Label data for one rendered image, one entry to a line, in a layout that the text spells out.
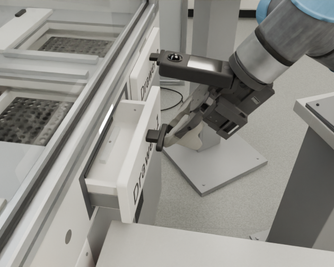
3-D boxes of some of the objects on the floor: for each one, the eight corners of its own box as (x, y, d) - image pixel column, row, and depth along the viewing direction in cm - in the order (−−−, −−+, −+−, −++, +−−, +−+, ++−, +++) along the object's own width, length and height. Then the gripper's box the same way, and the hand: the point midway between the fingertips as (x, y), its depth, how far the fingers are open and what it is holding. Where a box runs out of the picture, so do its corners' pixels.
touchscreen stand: (266, 163, 181) (325, -36, 115) (201, 197, 164) (225, -17, 97) (212, 117, 214) (233, -61, 147) (153, 140, 196) (146, -49, 130)
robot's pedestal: (305, 219, 154) (371, 81, 104) (350, 279, 132) (460, 141, 83) (248, 237, 147) (290, 98, 97) (287, 302, 125) (365, 167, 76)
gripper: (278, 106, 47) (189, 177, 60) (272, 68, 55) (195, 138, 68) (234, 72, 44) (150, 153, 57) (234, 38, 53) (161, 115, 66)
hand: (167, 133), depth 61 cm, fingers closed on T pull, 3 cm apart
